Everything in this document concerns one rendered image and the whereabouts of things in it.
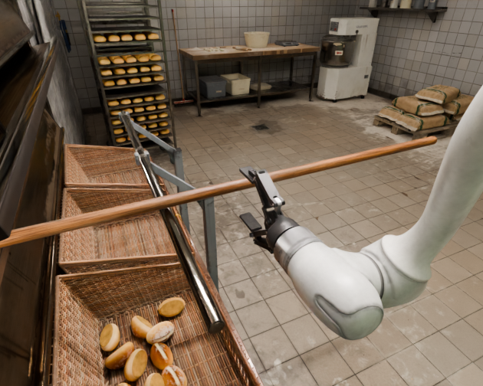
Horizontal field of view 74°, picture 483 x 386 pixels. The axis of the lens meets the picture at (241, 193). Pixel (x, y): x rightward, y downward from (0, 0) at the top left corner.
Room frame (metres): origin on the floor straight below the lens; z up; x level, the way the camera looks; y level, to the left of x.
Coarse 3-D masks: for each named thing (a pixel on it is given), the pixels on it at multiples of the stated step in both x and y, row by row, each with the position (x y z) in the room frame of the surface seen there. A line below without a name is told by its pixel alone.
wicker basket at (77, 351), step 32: (64, 288) 0.72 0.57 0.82; (96, 288) 0.78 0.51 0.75; (128, 288) 0.82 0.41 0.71; (160, 288) 0.87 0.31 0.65; (64, 320) 0.60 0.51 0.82; (96, 320) 0.75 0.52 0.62; (128, 320) 0.77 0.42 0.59; (160, 320) 0.77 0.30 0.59; (192, 320) 0.77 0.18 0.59; (224, 320) 0.67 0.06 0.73; (64, 352) 0.50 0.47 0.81; (96, 352) 0.61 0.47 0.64; (192, 352) 0.64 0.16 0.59; (224, 352) 0.64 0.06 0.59; (64, 384) 0.42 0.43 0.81; (96, 384) 0.50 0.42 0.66; (192, 384) 0.54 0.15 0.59; (224, 384) 0.54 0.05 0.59; (256, 384) 0.46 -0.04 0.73
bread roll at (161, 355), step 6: (156, 342) 0.65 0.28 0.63; (156, 348) 0.62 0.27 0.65; (162, 348) 0.62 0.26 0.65; (168, 348) 0.63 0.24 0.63; (150, 354) 0.62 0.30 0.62; (156, 354) 0.61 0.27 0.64; (162, 354) 0.60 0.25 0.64; (168, 354) 0.61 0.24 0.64; (156, 360) 0.59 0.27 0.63; (162, 360) 0.59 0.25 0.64; (168, 360) 0.59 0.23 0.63; (156, 366) 0.58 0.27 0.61; (162, 366) 0.58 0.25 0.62
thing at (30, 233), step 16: (400, 144) 0.99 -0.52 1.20; (416, 144) 1.01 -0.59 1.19; (432, 144) 1.05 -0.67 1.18; (336, 160) 0.87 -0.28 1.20; (352, 160) 0.89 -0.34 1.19; (272, 176) 0.77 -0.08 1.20; (288, 176) 0.79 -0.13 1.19; (192, 192) 0.68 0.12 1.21; (208, 192) 0.69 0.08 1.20; (224, 192) 0.70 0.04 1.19; (112, 208) 0.60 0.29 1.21; (128, 208) 0.61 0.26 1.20; (144, 208) 0.62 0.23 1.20; (160, 208) 0.63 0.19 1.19; (48, 224) 0.54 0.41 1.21; (64, 224) 0.55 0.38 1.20; (80, 224) 0.56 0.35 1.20; (96, 224) 0.58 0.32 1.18; (16, 240) 0.51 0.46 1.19
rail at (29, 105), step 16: (48, 48) 1.39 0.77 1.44; (48, 64) 1.13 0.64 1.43; (32, 80) 0.82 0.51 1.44; (32, 96) 0.68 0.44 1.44; (16, 112) 0.57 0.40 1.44; (16, 128) 0.48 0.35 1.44; (0, 144) 0.42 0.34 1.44; (16, 144) 0.44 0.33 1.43; (0, 160) 0.36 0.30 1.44; (0, 176) 0.33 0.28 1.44; (0, 192) 0.31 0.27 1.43
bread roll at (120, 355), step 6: (126, 342) 0.64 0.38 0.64; (120, 348) 0.62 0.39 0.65; (126, 348) 0.62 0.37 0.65; (132, 348) 0.63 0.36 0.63; (114, 354) 0.60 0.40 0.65; (120, 354) 0.60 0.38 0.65; (126, 354) 0.61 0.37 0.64; (108, 360) 0.59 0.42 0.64; (114, 360) 0.59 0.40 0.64; (120, 360) 0.59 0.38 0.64; (108, 366) 0.57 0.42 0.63; (114, 366) 0.58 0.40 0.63; (120, 366) 0.58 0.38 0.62
